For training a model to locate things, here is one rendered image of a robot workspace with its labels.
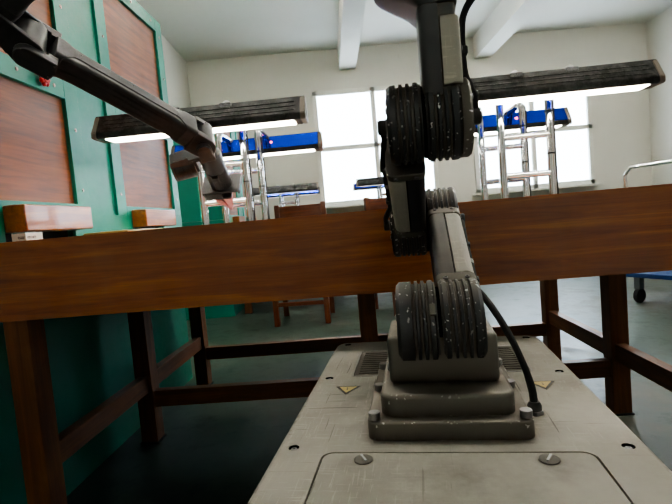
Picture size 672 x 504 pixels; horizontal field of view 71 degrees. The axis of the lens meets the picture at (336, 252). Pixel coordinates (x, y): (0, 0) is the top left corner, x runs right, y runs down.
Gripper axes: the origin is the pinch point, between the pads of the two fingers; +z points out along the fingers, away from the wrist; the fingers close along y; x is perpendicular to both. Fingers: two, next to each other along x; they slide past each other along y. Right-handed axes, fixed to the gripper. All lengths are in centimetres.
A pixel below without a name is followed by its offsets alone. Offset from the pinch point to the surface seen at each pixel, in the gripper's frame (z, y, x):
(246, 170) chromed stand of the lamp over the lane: 7.0, -0.8, -21.8
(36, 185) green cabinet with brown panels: -8, 56, -8
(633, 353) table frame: 53, -118, 31
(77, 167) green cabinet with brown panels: 2, 55, -26
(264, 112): -15.6, -12.0, -19.9
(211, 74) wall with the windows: 244, 147, -475
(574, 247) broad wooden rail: -10, -82, 31
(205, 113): -16.0, 5.1, -21.9
